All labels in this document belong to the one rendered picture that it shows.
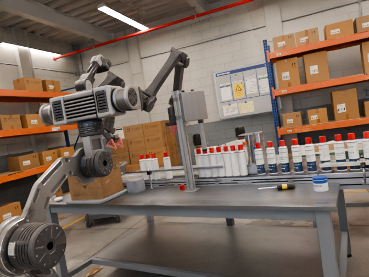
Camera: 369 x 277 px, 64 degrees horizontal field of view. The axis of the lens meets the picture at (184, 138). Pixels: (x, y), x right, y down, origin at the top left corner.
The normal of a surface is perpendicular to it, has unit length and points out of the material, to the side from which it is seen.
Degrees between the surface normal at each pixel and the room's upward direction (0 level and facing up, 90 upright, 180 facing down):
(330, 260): 90
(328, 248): 90
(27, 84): 91
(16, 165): 90
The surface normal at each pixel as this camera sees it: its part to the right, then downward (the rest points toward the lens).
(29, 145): 0.92, -0.12
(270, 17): -0.36, 0.11
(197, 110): 0.42, -0.02
